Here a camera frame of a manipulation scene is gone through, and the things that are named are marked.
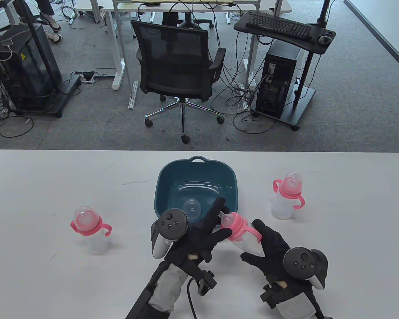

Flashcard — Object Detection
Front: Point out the black keyboard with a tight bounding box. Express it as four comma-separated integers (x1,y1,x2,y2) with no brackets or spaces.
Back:
245,13,312,42

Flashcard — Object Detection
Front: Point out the black wheeled stand with pole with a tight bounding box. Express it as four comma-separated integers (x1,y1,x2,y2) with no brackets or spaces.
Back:
7,0,82,119

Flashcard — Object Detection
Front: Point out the clear plastic baby bottle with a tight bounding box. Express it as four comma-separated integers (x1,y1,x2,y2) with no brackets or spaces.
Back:
70,206,113,255
271,172,306,220
218,211,263,255

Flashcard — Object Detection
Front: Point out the black computer tower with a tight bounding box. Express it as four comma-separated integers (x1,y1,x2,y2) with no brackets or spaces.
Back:
255,40,303,119

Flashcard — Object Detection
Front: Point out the black equipment cabinet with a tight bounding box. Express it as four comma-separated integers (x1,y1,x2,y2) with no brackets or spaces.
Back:
0,24,55,108

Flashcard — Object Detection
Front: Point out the teal plastic basin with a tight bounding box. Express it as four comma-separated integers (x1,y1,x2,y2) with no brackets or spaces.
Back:
154,156,240,231

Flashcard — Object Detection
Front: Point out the person's right hand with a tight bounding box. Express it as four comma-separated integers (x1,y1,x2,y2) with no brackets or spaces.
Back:
240,219,295,283

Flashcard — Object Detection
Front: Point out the black adapter box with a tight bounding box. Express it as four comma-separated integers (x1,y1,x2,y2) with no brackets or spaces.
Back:
126,266,167,319

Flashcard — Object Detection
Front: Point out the black white power strip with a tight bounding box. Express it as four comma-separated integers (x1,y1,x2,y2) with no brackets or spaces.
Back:
74,71,102,83

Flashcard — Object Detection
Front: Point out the white standing desk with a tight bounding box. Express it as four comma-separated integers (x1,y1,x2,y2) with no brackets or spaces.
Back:
74,0,292,91

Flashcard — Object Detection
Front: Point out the black office chair base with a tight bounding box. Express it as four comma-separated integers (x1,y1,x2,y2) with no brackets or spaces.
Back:
161,12,215,30

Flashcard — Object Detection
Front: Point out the clear dome bottle cap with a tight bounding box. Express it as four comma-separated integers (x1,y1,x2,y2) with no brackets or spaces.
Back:
182,198,202,222

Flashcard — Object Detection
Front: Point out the person's left hand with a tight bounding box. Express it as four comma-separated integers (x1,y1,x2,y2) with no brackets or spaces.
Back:
165,197,233,266

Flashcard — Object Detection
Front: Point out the aluminium profile bar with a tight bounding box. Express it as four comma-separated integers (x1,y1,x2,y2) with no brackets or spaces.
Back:
128,81,139,109

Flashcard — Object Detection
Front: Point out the tangle of black cables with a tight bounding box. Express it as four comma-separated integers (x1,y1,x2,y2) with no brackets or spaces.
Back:
0,96,34,138
211,50,280,135

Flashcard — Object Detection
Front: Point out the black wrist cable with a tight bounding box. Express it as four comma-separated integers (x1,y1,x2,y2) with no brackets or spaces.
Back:
186,278,198,319

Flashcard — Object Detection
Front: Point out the black white VR controller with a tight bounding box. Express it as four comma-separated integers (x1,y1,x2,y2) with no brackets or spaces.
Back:
283,247,329,289
151,208,189,259

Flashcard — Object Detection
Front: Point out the black mesh office chair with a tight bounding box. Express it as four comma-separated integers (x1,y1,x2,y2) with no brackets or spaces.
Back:
130,19,226,144

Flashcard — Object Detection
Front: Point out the black rolling workstation cart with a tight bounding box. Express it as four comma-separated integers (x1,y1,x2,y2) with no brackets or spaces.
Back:
233,0,337,132

